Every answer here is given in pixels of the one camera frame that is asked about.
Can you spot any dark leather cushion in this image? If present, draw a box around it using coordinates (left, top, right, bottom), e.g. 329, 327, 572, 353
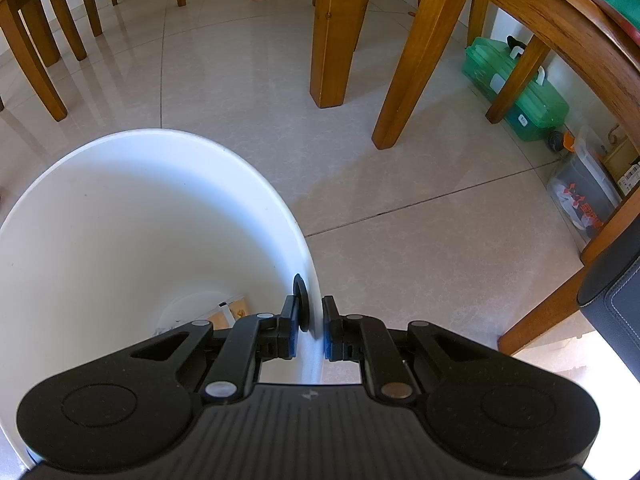
576, 241, 640, 378

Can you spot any wooden chair legs left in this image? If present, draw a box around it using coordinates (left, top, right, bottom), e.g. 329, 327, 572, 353
0, 0, 88, 122

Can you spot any green plastic toolbox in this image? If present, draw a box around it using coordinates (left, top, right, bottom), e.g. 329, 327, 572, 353
461, 36, 570, 143

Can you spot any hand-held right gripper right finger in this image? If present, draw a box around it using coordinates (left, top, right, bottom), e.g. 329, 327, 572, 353
321, 295, 502, 405

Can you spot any wooden chair with curved rail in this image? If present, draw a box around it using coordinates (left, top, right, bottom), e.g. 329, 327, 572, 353
371, 0, 640, 357

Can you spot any cardboard box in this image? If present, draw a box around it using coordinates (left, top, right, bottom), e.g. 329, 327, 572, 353
600, 125, 640, 198

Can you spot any thick wooden table leg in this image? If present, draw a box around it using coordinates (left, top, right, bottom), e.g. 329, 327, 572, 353
309, 0, 382, 110

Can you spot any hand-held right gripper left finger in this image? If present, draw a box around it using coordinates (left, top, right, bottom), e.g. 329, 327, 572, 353
129, 295, 299, 405

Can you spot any clear plastic storage box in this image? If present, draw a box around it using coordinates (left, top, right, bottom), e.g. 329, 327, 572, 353
546, 127, 623, 246

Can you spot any white plastic bucket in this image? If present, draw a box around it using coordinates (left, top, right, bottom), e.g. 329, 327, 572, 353
0, 128, 326, 471

